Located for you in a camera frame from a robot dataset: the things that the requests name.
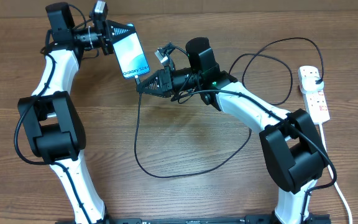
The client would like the Samsung Galaxy smartphone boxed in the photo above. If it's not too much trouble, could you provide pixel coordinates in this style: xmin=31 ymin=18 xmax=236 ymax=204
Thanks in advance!
xmin=112 ymin=32 xmax=150 ymax=79

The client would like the black USB charging cable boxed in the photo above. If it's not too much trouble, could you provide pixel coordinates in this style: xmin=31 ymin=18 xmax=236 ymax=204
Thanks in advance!
xmin=133 ymin=37 xmax=325 ymax=179

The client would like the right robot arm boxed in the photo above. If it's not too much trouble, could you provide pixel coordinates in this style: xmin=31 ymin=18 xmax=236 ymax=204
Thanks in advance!
xmin=136 ymin=37 xmax=337 ymax=223

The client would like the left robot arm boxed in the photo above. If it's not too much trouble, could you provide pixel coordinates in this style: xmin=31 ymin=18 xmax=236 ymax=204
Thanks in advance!
xmin=14 ymin=1 xmax=150 ymax=223

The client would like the white charger plug adapter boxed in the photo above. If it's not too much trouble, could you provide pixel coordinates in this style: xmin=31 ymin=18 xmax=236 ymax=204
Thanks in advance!
xmin=300 ymin=76 xmax=324 ymax=95

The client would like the white power strip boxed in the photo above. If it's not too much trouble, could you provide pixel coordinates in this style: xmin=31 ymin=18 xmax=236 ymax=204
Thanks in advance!
xmin=297 ymin=65 xmax=331 ymax=126

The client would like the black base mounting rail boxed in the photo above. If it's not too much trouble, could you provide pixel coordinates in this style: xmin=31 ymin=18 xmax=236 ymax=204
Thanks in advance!
xmin=54 ymin=214 xmax=332 ymax=224

